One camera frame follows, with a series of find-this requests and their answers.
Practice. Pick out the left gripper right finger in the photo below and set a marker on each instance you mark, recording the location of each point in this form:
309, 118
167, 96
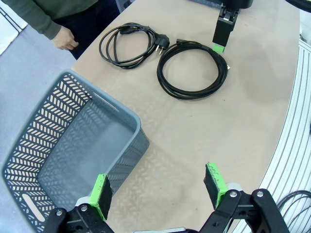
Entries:
216, 187

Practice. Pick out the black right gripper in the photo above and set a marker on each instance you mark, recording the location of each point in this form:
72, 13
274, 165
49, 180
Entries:
236, 3

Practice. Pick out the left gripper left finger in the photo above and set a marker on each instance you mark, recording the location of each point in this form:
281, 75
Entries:
100, 194

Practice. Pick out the person's right forearm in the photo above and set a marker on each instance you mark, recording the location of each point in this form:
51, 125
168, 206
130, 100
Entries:
36, 17

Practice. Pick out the person's right hand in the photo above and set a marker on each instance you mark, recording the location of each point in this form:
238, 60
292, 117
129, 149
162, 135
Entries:
65, 40

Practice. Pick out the gray plastic lattice basket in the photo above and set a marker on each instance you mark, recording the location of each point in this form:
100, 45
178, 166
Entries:
85, 145

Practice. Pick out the black braided right arm sleeve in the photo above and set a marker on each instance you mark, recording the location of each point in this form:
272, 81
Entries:
301, 4

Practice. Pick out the person in green sweater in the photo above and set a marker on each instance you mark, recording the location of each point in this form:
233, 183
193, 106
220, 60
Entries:
85, 24

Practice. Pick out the white backdrop screen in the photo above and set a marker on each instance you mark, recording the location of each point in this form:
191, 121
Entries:
9, 34

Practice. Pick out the aluminium table frame rail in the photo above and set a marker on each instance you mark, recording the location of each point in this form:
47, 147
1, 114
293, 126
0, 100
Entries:
291, 145

